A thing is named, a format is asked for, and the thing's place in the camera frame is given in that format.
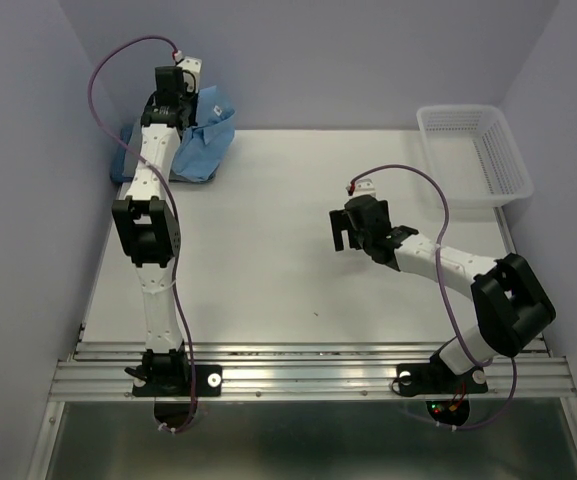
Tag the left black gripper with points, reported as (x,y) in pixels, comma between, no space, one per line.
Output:
(193,97)

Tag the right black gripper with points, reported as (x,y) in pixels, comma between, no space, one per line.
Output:
(340,220)

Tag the light blue long sleeve shirt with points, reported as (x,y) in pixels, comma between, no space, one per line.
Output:
(214,111)

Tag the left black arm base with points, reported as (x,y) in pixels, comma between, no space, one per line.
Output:
(208,383)

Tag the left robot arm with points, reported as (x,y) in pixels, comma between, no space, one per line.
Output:
(150,235)

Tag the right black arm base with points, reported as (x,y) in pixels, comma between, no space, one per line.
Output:
(413,379)

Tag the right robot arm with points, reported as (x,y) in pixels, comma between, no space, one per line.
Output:
(510,304)

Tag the folded grey shirt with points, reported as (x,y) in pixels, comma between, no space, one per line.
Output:
(196,161)

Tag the folded dark blue shirt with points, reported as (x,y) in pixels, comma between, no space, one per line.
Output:
(123,164)

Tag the white plastic basket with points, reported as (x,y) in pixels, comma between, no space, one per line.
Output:
(472,154)

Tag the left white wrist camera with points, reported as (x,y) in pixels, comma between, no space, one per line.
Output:
(191,68)

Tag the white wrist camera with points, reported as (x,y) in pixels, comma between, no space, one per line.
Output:
(191,68)
(361,187)

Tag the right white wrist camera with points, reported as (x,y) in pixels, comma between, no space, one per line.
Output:
(361,187)

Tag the aluminium mounting rail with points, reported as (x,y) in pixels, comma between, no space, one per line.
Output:
(304,371)

